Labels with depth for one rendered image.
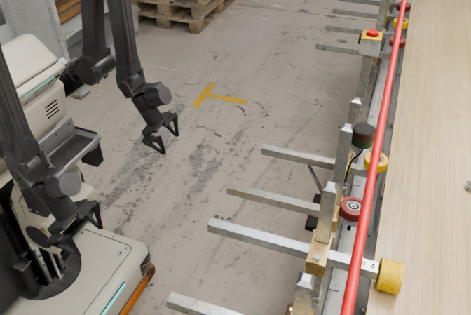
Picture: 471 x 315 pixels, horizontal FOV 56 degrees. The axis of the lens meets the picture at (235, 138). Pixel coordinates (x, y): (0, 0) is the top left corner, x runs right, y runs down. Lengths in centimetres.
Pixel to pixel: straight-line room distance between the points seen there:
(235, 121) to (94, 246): 153
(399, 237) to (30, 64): 113
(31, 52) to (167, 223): 149
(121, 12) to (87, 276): 121
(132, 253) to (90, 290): 23
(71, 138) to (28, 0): 217
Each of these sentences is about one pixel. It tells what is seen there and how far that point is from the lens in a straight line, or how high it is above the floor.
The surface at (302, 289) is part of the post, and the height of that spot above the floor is 111.
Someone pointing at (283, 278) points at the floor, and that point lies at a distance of 233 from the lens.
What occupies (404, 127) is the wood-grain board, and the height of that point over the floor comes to 90.
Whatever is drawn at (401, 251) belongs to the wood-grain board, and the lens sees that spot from 135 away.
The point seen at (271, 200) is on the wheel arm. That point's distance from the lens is 148.
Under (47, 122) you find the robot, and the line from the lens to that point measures 147.
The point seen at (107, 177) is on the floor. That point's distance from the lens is 293.
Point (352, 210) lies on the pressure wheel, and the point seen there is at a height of 90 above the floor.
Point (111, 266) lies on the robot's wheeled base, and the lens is 209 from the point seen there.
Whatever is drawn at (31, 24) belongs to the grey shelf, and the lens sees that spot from 368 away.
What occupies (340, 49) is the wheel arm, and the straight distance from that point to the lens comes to 251.
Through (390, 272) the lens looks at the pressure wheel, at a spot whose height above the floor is 98.
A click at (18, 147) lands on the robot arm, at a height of 130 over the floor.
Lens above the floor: 191
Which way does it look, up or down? 38 degrees down
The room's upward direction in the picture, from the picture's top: 1 degrees counter-clockwise
